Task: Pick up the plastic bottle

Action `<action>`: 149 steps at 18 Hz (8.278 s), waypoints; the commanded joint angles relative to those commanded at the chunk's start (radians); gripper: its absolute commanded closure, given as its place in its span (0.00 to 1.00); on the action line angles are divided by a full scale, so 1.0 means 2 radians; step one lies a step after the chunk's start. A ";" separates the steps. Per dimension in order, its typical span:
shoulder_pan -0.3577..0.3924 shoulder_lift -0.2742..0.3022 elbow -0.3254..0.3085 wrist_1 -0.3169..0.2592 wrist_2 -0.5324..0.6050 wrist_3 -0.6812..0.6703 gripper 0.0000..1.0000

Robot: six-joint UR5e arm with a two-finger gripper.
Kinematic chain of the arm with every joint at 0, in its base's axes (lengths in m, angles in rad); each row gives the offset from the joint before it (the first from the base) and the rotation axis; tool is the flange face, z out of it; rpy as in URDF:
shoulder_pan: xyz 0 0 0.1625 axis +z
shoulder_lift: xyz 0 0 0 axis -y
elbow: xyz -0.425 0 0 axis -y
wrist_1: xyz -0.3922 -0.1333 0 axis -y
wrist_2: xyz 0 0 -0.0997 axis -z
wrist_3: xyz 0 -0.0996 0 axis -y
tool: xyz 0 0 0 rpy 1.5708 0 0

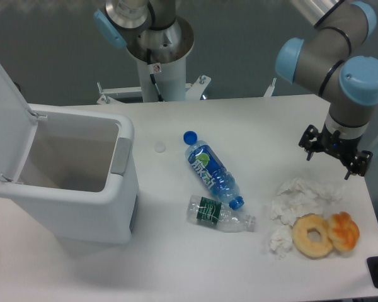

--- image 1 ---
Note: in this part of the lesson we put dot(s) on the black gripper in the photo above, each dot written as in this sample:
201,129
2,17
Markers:
357,163

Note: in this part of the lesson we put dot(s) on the blue label plastic bottle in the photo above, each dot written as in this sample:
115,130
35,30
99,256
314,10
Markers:
218,180

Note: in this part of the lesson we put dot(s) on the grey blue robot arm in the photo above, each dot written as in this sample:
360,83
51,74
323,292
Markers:
325,66

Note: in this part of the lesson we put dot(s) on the blue bottle cap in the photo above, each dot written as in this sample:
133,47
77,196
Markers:
190,137

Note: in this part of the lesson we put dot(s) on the clear green label bottle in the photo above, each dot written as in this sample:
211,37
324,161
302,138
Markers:
213,214

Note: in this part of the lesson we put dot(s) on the white bottle cap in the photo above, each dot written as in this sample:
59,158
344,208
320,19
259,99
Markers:
159,147

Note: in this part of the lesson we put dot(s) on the large crumpled white tissue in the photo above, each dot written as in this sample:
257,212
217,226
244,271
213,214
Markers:
299,197

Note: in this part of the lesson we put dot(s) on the orange glazed bread roll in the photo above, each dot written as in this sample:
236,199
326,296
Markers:
343,231

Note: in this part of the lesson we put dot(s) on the small crumpled white tissue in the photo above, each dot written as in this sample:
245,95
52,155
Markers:
281,242

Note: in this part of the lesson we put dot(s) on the white trash bin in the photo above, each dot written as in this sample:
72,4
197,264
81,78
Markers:
79,178

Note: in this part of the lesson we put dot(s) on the white bin lid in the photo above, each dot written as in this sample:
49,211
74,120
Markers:
18,126

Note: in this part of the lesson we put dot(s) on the ring doughnut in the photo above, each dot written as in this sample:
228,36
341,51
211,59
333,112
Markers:
310,236

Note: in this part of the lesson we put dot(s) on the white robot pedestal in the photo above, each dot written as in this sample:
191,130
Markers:
160,57

